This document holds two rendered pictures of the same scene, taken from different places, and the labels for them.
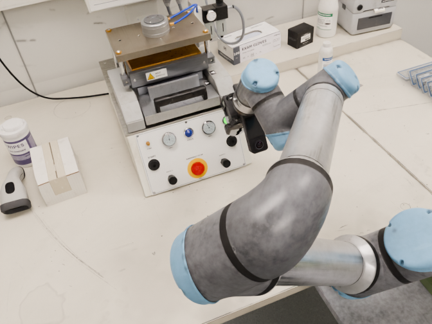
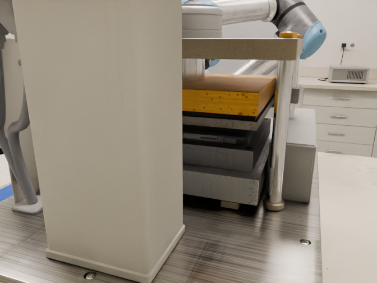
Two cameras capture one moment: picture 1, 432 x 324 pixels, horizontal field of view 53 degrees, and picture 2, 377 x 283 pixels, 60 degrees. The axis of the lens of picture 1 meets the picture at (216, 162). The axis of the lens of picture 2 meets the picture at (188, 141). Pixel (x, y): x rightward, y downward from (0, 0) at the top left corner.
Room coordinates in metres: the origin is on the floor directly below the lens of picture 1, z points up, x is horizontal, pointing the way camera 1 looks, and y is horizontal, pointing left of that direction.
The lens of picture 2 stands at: (1.55, 0.39, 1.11)
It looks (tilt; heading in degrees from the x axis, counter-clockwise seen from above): 17 degrees down; 217
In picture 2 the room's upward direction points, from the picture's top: straight up
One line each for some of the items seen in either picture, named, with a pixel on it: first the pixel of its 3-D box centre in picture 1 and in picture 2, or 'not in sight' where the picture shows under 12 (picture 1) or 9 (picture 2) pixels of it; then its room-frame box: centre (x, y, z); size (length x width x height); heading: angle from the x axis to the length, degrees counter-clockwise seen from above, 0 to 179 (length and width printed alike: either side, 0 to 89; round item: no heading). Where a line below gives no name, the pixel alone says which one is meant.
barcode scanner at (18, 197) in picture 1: (13, 185); not in sight; (0.95, 0.61, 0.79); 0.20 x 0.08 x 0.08; 17
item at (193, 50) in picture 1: (161, 45); (185, 73); (1.19, 0.12, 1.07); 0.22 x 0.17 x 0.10; 107
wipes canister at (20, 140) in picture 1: (19, 142); not in sight; (1.11, 0.62, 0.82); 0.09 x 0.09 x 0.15
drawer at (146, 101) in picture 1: (168, 80); (201, 132); (1.14, 0.12, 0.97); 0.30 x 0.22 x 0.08; 17
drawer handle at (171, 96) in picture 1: (180, 98); not in sight; (1.01, 0.08, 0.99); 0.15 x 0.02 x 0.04; 107
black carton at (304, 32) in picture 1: (300, 35); not in sight; (1.62, -0.40, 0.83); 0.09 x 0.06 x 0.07; 121
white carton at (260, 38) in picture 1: (249, 42); not in sight; (1.60, -0.18, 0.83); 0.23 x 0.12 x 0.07; 117
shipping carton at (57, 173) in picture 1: (58, 170); not in sight; (0.99, 0.48, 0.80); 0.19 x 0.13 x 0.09; 17
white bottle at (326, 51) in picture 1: (324, 60); not in sight; (1.42, -0.45, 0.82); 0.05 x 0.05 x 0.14
